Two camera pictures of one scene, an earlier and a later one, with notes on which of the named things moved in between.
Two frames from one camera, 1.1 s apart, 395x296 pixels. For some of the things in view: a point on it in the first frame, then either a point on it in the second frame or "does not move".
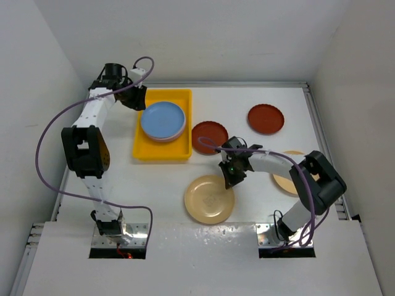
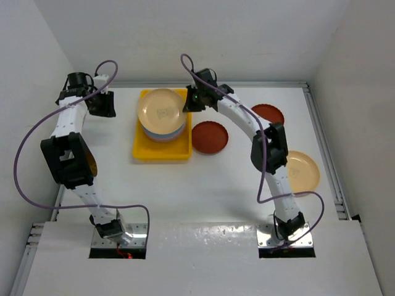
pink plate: [168, 140] does not move
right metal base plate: [266, 237] does not move
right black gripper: [231, 181] to [190, 106]
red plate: [208, 137] does not move
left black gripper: [137, 102] to [108, 110]
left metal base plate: [138, 231] does not move
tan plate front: [207, 200] to [160, 111]
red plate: [265, 119] does not move
